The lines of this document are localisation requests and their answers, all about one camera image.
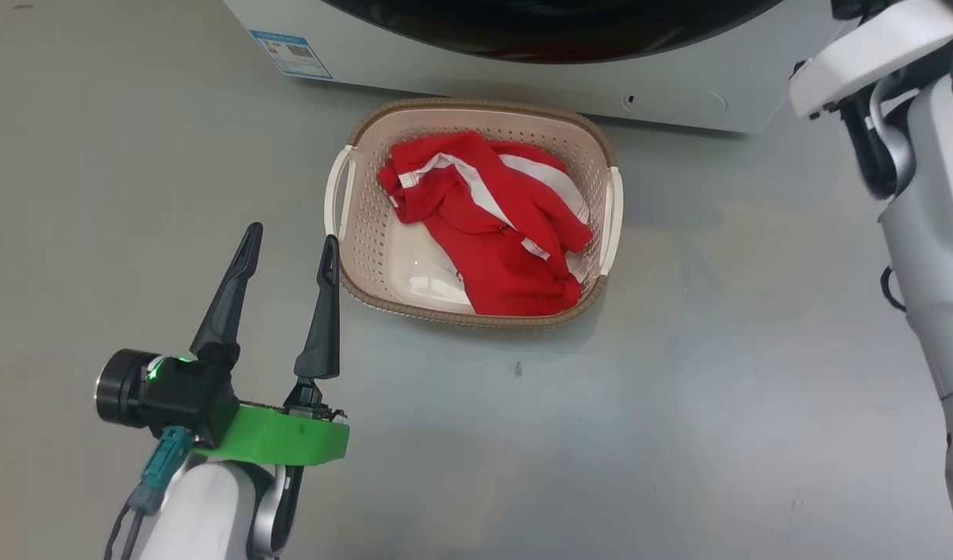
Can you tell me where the washing machine glass door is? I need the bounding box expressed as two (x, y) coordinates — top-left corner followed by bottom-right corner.
(319, 0), (785, 65)

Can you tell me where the teal plug left camera cable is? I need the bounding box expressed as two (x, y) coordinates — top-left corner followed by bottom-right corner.
(102, 425), (194, 560)

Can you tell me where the white front-load washing machine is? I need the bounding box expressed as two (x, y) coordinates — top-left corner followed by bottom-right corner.
(222, 0), (860, 135)

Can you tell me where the round drain filter cover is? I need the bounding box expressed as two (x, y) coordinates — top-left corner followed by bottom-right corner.
(622, 83), (728, 118)

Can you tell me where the blue energy label sticker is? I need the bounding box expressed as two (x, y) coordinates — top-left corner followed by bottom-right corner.
(250, 29), (334, 81)

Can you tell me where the cream perforated basket brown rim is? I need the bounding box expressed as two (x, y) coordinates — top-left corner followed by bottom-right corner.
(324, 97), (625, 328)

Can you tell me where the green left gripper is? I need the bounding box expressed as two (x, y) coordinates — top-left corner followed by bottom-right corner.
(189, 222), (352, 468)

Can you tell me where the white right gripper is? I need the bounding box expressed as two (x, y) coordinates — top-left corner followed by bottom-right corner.
(788, 0), (953, 120)

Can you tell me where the red and white garment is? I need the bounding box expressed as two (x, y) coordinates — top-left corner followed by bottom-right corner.
(377, 130), (594, 318)

